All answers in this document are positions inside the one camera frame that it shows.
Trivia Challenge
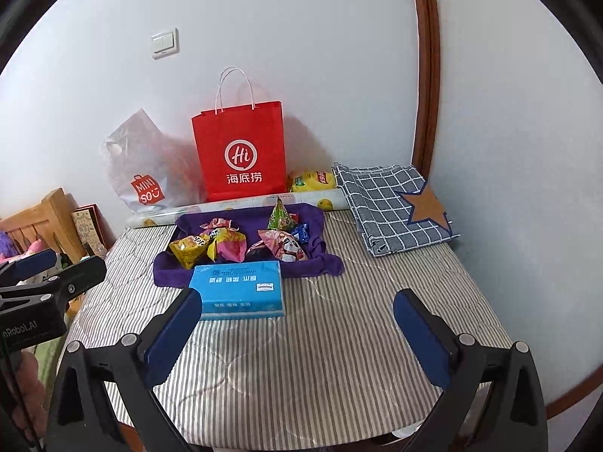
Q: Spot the yellow snack packet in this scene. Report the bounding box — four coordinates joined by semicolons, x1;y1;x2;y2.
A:
168;234;211;269

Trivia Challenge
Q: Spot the red triangular snack packet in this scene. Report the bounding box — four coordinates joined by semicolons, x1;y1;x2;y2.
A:
199;217;238;233

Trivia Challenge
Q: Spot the brown wooden door frame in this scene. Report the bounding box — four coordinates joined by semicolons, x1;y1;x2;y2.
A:
412;0;441;179

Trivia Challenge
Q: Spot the white wall switch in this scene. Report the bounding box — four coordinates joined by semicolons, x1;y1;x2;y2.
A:
150;27;180;60

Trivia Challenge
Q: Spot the patterned framed box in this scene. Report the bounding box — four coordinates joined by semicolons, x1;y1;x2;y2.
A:
70;204;108;258

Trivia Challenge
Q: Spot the red paper shopping bag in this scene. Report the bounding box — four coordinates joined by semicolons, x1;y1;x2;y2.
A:
191;79;287;202

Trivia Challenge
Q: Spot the wooden headboard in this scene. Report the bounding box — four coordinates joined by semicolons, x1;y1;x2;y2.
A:
1;188;86;262

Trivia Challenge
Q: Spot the person's hand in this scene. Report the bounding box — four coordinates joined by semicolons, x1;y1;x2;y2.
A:
15;350;48;438

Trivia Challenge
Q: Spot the blue snack packet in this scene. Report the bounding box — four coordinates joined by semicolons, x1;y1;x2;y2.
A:
290;223;310;245

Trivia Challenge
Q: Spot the yellow chips bag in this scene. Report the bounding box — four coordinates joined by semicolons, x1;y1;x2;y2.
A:
289;170;337;192

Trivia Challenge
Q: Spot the white fruit-print roll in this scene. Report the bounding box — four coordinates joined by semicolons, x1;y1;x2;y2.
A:
126;188;349;229

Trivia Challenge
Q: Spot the yellow pink snack bag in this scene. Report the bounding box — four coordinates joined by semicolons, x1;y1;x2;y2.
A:
207;228;247;263

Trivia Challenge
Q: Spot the blue tissue pack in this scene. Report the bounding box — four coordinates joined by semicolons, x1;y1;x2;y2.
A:
189;260;285;321

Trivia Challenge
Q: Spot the pink panda snack bag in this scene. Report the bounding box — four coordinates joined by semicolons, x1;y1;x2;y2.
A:
257;230;308;262

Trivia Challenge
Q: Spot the white Miniso plastic bag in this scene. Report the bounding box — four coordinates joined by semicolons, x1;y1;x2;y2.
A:
101;109;205;213

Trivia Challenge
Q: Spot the grey checkered star cloth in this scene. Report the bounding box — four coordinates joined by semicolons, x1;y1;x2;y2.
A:
333;163;459;257

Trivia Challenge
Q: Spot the purple towel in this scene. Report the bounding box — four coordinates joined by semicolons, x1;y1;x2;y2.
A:
153;203;344;288

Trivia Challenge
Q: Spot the green snack packet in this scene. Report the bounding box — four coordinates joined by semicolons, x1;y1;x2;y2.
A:
267;198;298;232

